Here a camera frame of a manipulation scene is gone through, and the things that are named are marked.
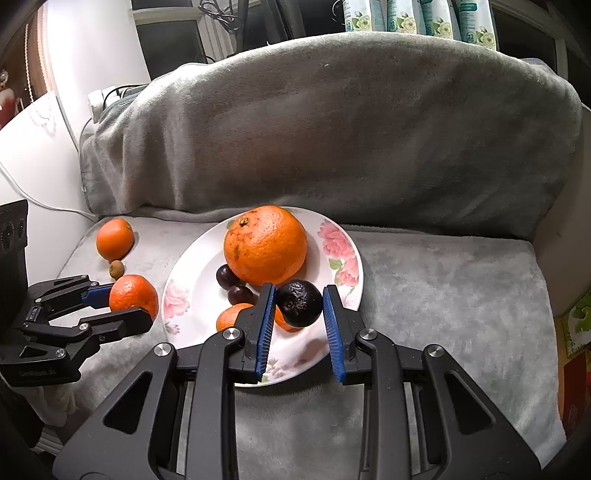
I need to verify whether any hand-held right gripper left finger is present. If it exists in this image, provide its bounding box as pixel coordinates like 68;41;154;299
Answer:
53;282;278;480

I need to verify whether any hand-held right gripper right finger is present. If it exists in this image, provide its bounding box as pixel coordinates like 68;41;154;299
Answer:
322;285;542;480

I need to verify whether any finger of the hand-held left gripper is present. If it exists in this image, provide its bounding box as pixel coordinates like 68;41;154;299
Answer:
21;307;154;365
27;275;115;324

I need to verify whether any dark wrinkled passion fruit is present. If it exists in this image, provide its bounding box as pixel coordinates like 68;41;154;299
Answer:
276;280;323;328

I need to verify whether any floral white plate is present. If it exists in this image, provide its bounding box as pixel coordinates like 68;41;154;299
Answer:
161;206;365;387

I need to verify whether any small tangerine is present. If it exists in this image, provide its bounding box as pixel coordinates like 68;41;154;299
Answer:
216;303;302;334

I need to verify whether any dark red grape lower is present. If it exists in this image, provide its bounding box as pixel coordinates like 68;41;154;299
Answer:
226;285;256;306

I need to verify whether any dark red grape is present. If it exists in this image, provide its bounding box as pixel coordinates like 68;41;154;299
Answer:
226;285;256;306
216;264;246;291

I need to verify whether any dark red grape upper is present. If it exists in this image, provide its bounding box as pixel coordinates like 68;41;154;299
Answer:
216;264;246;291

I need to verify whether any large orange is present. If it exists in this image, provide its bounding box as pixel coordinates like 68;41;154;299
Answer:
224;206;308;287

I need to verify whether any white power strip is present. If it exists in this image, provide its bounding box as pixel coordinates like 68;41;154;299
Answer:
88;86;122;123

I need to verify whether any grey fleece blanket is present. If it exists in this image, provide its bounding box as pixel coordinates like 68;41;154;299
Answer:
34;31;583;469

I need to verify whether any green cardboard box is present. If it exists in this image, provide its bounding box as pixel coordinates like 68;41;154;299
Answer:
561;291;591;358

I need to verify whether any white cable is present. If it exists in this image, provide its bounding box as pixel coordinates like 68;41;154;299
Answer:
0;159;95;217

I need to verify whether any white bead chain cord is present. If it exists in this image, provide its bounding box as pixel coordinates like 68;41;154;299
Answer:
24;21;51;126

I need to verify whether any black cable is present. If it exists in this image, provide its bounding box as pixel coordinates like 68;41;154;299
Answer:
198;0;240;38

